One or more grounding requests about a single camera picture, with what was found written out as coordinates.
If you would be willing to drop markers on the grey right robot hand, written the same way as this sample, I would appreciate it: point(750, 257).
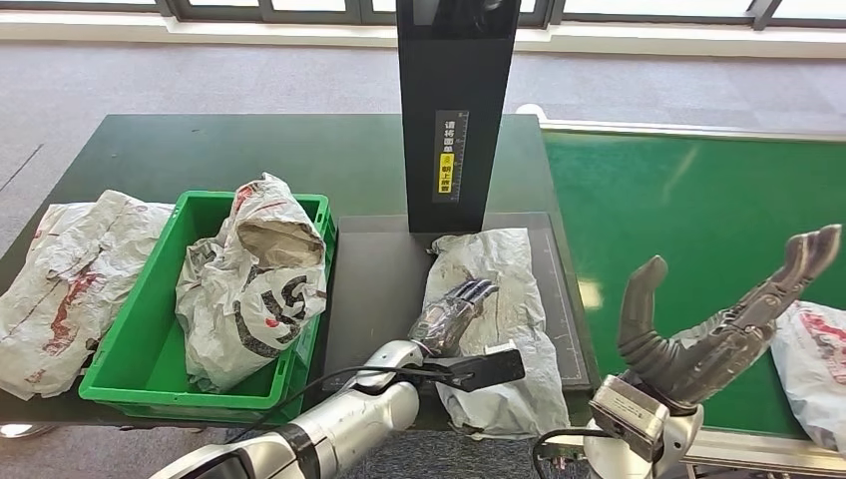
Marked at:
point(694, 357)

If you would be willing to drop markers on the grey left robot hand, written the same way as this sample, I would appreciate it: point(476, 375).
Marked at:
point(446, 320)

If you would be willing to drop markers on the plain grey parcel bag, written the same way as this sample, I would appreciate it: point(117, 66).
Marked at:
point(509, 317)

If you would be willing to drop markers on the white parcel bag red logo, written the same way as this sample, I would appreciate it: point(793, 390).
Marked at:
point(813, 377)

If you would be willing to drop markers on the white parcel bag black lettering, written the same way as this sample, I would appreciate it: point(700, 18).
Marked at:
point(251, 297)

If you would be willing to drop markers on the green conveyor belt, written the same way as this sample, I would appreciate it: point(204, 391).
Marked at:
point(714, 198)

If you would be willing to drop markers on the black inbound scanner machine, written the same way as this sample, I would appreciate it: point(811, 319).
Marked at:
point(456, 79)

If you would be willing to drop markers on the white parcel bag red smears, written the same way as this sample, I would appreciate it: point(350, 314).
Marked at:
point(73, 284)

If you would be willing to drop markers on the black yellow label sticker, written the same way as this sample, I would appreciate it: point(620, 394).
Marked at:
point(451, 142)

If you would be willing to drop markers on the green plastic crate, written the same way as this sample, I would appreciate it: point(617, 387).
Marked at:
point(132, 357)

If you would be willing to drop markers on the pale table foot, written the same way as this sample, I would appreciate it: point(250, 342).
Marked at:
point(20, 430)

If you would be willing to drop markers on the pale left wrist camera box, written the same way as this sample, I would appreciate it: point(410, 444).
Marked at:
point(482, 370)

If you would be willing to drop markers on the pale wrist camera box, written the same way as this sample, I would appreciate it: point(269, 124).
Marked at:
point(628, 416)
point(482, 370)

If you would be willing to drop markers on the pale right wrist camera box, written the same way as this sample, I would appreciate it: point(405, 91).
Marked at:
point(628, 416)

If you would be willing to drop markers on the aluminium conveyor frame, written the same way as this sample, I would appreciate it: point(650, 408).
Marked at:
point(760, 456)

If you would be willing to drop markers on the window with dark frame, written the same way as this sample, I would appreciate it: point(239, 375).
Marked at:
point(218, 10)

